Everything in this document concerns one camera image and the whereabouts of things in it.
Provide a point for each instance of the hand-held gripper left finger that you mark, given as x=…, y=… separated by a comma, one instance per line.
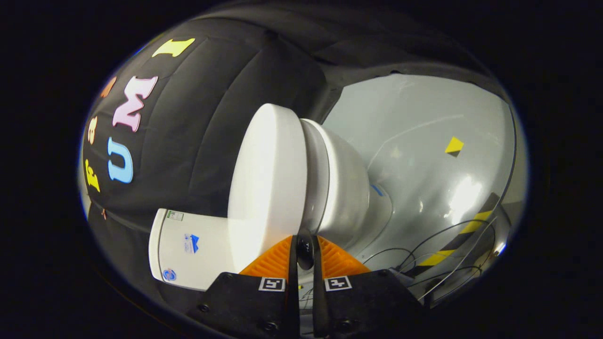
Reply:
x=264, y=306

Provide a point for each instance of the yellow black striped floor tape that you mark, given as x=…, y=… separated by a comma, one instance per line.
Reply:
x=435, y=258

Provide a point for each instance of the black backdrop cloth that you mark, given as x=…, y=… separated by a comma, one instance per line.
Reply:
x=202, y=117

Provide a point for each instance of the white toilet bowl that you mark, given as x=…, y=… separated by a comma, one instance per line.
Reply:
x=348, y=188

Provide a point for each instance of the white toilet seat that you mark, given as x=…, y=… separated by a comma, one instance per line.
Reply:
x=314, y=179

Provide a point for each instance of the white toilet tank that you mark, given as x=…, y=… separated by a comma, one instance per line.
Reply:
x=198, y=249

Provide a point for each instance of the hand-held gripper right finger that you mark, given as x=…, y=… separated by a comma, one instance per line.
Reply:
x=348, y=306

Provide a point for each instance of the yellow black floor sticker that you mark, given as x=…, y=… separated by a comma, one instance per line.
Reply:
x=454, y=146

